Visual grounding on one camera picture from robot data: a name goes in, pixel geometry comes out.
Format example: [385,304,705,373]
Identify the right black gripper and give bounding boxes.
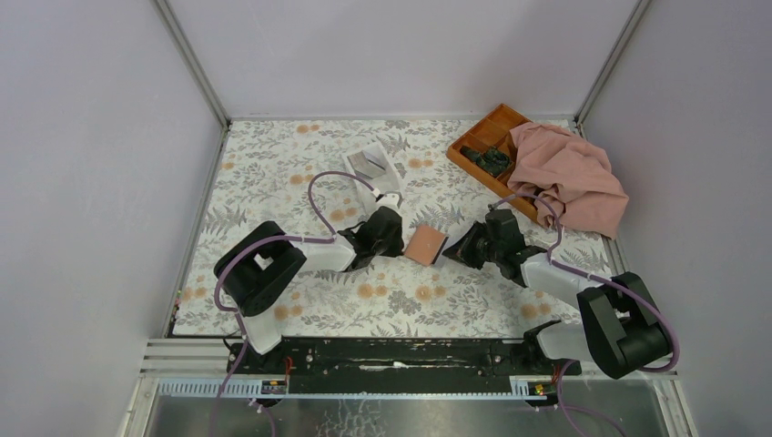
[442,221,503,271]

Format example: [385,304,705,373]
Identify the tan leather card holder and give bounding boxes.
[403,224,448,267]

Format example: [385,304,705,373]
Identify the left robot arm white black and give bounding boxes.
[213,206,404,374]

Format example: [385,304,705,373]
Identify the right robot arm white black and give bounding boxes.
[442,209,680,379]

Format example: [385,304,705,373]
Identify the white plastic card box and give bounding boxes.
[342,141,404,214]

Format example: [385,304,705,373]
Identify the silver cards in box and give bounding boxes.
[347,151,387,179]

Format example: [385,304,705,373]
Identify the dark green items in tray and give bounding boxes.
[460,146,512,178]

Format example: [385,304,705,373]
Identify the floral table mat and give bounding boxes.
[171,120,580,338]

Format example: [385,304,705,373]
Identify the orange wooden tray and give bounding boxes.
[446,104,530,198]

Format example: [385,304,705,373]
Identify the pink cloth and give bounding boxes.
[507,122,629,239]

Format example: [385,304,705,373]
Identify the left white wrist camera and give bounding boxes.
[375,191,403,212]

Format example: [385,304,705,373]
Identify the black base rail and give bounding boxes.
[223,337,567,395]

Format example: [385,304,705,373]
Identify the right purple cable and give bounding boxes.
[487,192,682,375]

